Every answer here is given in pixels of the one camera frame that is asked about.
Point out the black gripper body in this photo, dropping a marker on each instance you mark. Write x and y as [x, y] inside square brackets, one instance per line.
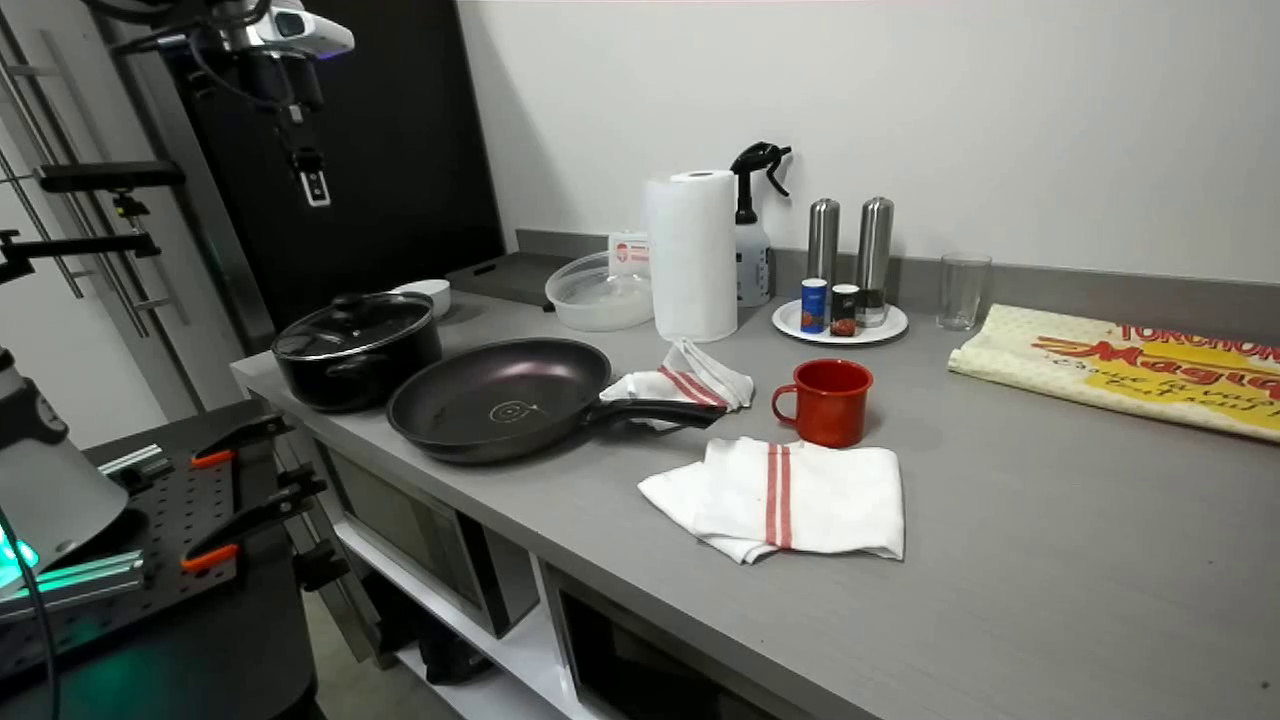
[288, 92]

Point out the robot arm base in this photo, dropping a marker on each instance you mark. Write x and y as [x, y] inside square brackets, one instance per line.
[50, 489]

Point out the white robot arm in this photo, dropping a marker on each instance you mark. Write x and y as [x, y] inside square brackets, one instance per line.
[268, 54]

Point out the black cooking pot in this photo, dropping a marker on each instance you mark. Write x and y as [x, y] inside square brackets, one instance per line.
[360, 377]

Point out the clear drinking glass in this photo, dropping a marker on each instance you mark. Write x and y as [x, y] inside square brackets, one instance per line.
[960, 289]

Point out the small white bowl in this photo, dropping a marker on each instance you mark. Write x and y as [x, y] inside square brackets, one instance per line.
[436, 294]

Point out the upper orange-tipped black clamp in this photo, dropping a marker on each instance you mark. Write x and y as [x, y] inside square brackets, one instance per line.
[227, 446]

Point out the orange-tipped black clamp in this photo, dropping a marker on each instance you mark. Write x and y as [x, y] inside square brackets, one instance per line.
[227, 446]
[227, 537]

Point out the dark frying pan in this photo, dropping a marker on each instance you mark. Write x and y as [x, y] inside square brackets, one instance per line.
[517, 398]

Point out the white paper towel roll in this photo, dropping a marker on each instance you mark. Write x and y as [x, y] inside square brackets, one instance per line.
[693, 254]

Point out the lower orange-tipped black clamp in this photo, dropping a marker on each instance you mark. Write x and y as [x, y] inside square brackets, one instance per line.
[227, 537]

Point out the crumpled white red-striped towel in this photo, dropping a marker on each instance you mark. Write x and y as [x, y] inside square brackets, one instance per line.
[691, 377]

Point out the black-top spray bottle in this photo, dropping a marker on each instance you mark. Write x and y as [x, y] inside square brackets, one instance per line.
[753, 269]

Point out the microwave under counter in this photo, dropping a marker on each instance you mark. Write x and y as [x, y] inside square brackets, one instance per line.
[487, 573]

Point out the black perforated mounting table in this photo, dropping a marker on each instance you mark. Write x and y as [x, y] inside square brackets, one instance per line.
[168, 644]

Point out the white round plate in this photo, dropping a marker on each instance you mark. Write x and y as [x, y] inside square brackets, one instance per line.
[786, 323]

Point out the left steel grinder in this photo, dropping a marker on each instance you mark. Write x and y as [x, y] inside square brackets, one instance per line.
[821, 236]

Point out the steel grinder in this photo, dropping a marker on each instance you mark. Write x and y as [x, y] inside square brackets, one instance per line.
[873, 257]
[821, 236]

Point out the blue spice jar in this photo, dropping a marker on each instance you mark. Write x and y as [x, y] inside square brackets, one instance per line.
[814, 307]

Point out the dark spice jar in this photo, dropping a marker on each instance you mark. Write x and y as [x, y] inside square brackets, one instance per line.
[846, 310]

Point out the folded white red-striped towel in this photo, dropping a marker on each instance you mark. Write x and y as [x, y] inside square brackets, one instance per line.
[750, 497]

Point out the red enamel mug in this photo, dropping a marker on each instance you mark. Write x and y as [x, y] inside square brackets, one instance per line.
[826, 401]

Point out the right steel grinder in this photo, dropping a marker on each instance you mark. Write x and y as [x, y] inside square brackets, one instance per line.
[873, 257]

